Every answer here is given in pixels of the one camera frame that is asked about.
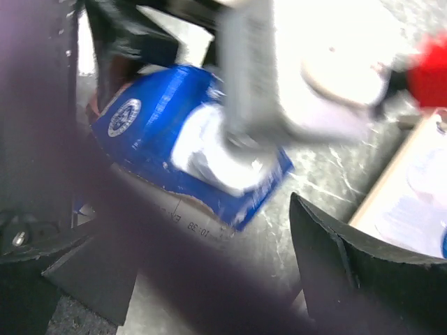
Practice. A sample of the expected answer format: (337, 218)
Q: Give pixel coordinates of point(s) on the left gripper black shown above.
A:
(125, 40)

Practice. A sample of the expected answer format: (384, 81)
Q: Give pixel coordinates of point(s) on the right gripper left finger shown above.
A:
(85, 289)

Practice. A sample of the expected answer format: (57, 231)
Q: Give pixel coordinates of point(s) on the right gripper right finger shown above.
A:
(356, 284)

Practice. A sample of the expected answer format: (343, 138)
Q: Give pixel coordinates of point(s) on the dark juice carton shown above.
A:
(167, 129)

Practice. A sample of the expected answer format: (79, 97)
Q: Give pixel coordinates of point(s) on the wooden two-tier shelf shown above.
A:
(407, 205)

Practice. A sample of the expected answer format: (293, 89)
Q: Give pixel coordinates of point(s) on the black base beam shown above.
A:
(24, 237)

